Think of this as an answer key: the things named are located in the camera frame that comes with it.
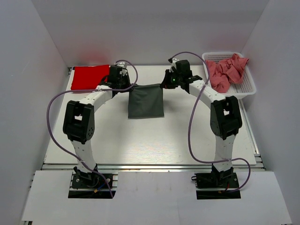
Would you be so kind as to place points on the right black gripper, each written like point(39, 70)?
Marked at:
point(167, 84)

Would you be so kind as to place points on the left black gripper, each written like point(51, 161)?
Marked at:
point(125, 76)

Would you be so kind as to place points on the dark grey t-shirt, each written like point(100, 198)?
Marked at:
point(146, 101)

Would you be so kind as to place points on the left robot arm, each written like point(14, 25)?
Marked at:
point(79, 120)

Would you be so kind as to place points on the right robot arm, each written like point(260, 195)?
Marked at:
point(225, 117)

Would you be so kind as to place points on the folded red t-shirt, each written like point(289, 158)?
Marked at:
point(89, 77)

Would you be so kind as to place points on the crumpled pink t-shirt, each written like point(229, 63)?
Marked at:
point(226, 72)

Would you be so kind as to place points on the white plastic basket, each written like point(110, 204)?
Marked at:
point(238, 90)

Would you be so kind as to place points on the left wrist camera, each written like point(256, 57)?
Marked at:
point(117, 71)

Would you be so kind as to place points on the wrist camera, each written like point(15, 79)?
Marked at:
point(181, 67)
point(117, 71)

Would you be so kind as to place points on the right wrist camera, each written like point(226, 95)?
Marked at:
point(181, 67)

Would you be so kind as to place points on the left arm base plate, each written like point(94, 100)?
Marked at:
point(81, 188)

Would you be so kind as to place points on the aluminium table rail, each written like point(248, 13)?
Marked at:
point(132, 167)

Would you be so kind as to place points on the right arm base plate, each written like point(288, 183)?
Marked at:
point(209, 189)

